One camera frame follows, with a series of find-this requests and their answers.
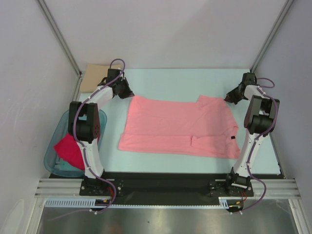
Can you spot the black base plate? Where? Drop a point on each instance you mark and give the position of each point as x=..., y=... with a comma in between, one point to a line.
x=94, y=188

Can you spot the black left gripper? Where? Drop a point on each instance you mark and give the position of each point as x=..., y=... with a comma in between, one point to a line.
x=128, y=93

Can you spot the left aluminium corner post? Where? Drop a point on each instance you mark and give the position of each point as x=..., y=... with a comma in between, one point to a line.
x=58, y=35

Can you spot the teal plastic bin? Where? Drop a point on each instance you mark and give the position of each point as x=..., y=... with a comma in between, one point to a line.
x=58, y=166

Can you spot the aluminium corner post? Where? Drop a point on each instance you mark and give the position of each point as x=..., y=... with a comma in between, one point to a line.
x=58, y=35
x=272, y=34

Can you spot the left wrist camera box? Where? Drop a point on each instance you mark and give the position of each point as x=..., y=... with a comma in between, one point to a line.
x=112, y=74

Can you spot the aluminium frame rail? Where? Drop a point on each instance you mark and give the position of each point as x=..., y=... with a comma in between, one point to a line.
x=70, y=188

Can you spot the beige folded t shirt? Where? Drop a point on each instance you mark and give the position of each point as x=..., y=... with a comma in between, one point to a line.
x=92, y=77

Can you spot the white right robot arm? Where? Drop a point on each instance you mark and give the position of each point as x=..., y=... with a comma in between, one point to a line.
x=260, y=120

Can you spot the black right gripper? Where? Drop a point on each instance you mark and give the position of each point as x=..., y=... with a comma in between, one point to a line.
x=230, y=96

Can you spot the pink t shirt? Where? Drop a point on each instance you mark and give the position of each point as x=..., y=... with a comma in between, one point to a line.
x=204, y=128

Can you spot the right aluminium corner post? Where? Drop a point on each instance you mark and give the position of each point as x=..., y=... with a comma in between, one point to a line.
x=272, y=34

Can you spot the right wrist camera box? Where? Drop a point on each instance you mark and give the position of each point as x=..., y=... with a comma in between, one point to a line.
x=249, y=79

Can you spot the white cable duct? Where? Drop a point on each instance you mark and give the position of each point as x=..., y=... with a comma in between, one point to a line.
x=99, y=203

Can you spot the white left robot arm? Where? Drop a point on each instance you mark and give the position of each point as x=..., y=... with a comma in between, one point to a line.
x=84, y=122

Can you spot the red t shirt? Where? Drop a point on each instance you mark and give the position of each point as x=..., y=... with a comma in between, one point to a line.
x=69, y=150

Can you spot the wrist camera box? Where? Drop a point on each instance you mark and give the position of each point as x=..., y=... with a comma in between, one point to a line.
x=112, y=74
x=249, y=79

